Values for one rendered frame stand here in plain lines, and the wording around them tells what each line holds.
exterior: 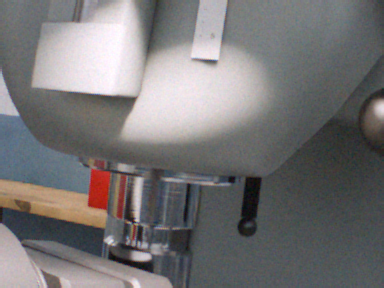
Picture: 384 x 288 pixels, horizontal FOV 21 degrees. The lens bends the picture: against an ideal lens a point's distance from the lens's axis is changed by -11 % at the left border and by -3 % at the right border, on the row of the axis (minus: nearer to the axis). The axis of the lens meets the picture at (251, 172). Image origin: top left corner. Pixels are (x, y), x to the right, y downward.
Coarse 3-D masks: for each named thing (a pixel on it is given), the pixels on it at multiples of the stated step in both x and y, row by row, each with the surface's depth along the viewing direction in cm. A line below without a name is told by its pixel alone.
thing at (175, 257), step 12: (108, 240) 55; (120, 240) 55; (108, 252) 55; (120, 252) 54; (132, 252) 54; (144, 252) 54; (156, 252) 54; (168, 252) 54; (180, 252) 55; (132, 264) 54; (144, 264) 54; (156, 264) 54; (168, 264) 54; (180, 264) 55
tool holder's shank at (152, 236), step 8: (128, 224) 56; (136, 224) 55; (128, 232) 55; (136, 232) 55; (144, 232) 55; (152, 232) 55; (160, 232) 55; (168, 232) 55; (136, 240) 55; (144, 240) 55; (152, 240) 55; (160, 240) 55; (168, 240) 55
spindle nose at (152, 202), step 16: (112, 176) 55; (128, 176) 54; (112, 192) 55; (128, 192) 54; (144, 192) 53; (160, 192) 53; (176, 192) 54; (192, 192) 55; (112, 208) 54; (128, 208) 54; (144, 208) 54; (160, 208) 54; (176, 208) 54; (192, 208) 55; (144, 224) 54; (160, 224) 54; (176, 224) 54; (192, 224) 55
